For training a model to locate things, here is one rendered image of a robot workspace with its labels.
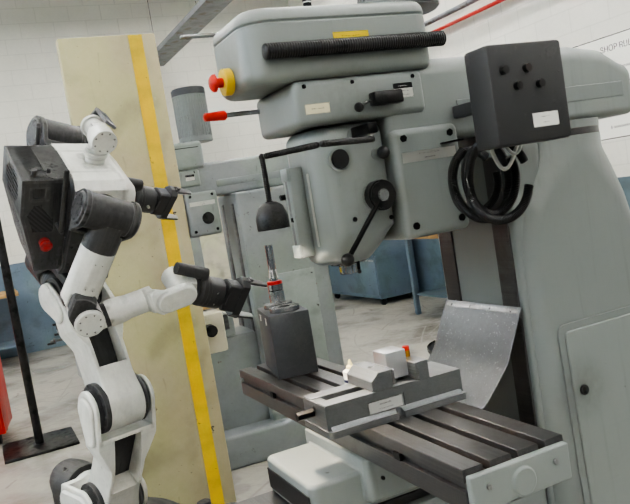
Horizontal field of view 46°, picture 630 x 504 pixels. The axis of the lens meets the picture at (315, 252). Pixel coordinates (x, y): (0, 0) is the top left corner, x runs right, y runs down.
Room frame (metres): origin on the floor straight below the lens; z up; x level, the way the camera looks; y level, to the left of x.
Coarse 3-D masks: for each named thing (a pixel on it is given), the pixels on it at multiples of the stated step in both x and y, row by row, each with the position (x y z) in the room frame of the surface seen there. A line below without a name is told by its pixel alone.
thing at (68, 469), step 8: (64, 464) 2.36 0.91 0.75; (72, 464) 2.34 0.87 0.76; (80, 464) 2.32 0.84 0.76; (88, 464) 2.31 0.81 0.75; (56, 472) 2.35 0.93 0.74; (64, 472) 2.31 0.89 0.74; (72, 472) 2.29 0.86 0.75; (80, 472) 2.29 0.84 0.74; (56, 480) 2.32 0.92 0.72; (64, 480) 2.28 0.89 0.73; (56, 488) 2.30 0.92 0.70; (56, 496) 2.31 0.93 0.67
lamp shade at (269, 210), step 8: (264, 208) 1.62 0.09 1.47; (272, 208) 1.62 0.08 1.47; (280, 208) 1.62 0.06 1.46; (256, 216) 1.64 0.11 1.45; (264, 216) 1.61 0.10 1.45; (272, 216) 1.61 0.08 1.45; (280, 216) 1.62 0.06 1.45; (264, 224) 1.61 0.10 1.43; (272, 224) 1.61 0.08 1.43; (280, 224) 1.61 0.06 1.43; (288, 224) 1.63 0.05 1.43
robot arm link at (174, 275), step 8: (176, 264) 2.01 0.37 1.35; (184, 264) 2.01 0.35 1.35; (168, 272) 2.05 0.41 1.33; (176, 272) 2.00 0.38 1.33; (184, 272) 2.01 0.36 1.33; (192, 272) 2.02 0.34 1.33; (200, 272) 2.03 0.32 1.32; (208, 272) 2.05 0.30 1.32; (168, 280) 2.03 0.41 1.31; (176, 280) 2.01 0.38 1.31; (184, 280) 2.01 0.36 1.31; (192, 280) 2.03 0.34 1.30; (200, 280) 2.05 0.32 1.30; (208, 280) 2.06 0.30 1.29; (200, 288) 2.04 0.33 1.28; (208, 288) 2.04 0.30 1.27; (200, 296) 2.04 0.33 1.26; (208, 296) 2.04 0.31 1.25; (200, 304) 2.05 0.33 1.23
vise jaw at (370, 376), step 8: (352, 368) 1.70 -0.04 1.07; (360, 368) 1.67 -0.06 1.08; (368, 368) 1.65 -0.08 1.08; (376, 368) 1.64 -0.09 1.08; (384, 368) 1.62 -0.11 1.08; (352, 376) 1.67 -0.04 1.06; (360, 376) 1.64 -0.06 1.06; (368, 376) 1.62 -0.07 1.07; (376, 376) 1.59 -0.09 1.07; (384, 376) 1.60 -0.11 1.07; (392, 376) 1.61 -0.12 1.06; (352, 384) 1.68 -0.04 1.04; (360, 384) 1.64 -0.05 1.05; (368, 384) 1.60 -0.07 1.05; (376, 384) 1.59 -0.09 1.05; (384, 384) 1.60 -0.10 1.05; (392, 384) 1.61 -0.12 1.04
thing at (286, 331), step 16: (272, 304) 2.27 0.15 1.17; (288, 304) 2.22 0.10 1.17; (272, 320) 2.13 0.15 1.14; (288, 320) 2.14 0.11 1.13; (304, 320) 2.15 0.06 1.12; (272, 336) 2.13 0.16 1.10; (288, 336) 2.14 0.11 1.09; (304, 336) 2.15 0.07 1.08; (272, 352) 2.16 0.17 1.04; (288, 352) 2.13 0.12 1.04; (304, 352) 2.14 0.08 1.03; (272, 368) 2.22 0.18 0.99; (288, 368) 2.13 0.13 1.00; (304, 368) 2.14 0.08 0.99
